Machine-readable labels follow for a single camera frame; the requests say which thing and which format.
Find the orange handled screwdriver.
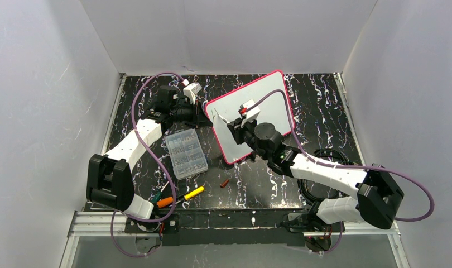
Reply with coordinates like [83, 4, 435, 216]
[156, 196, 185, 208]

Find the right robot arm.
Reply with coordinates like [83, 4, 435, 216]
[226, 118, 404, 229]

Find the wire whiteboard stand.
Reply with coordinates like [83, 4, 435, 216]
[247, 151, 257, 162]

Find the purple cable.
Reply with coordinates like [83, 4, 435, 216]
[110, 72, 190, 259]
[244, 89, 435, 255]

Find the white marker pen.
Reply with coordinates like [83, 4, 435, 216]
[217, 114, 230, 124]

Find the clear plastic screw box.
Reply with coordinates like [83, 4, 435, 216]
[164, 129, 208, 180]

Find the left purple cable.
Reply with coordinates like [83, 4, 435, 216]
[110, 72, 190, 259]

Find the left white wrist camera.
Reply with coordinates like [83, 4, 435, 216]
[183, 82, 203, 104]

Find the yellow handled screwdriver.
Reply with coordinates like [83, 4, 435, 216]
[175, 186, 205, 205]

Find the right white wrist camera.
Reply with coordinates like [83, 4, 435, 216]
[239, 99, 260, 127]

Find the pink framed whiteboard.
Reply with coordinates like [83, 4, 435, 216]
[205, 70, 293, 165]

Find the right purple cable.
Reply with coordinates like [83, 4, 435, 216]
[244, 89, 435, 255]

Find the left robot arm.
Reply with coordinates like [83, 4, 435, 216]
[86, 82, 213, 223]

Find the green handled screwdriver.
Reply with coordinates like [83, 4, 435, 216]
[151, 181, 170, 204]

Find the brown marker cap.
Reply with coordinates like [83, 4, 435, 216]
[220, 179, 230, 188]

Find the aluminium frame rail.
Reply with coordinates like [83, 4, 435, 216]
[60, 208, 410, 267]

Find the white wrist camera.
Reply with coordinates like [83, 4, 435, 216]
[183, 82, 203, 104]
[239, 99, 260, 127]

